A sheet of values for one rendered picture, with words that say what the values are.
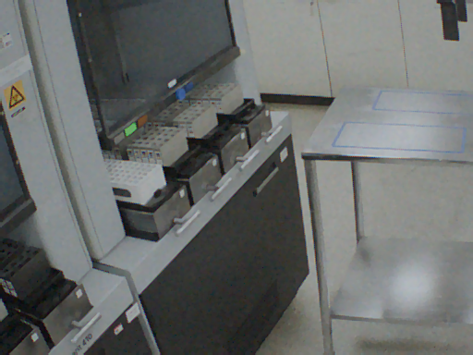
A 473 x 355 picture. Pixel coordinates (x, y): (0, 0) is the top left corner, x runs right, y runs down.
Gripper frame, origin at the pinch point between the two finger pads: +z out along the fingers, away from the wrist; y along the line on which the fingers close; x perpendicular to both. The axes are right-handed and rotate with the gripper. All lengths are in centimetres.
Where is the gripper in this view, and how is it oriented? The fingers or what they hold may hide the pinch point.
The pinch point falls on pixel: (455, 24)
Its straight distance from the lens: 109.5
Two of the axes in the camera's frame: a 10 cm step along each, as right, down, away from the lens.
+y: 4.7, -4.9, 7.3
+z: 1.7, 8.7, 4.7
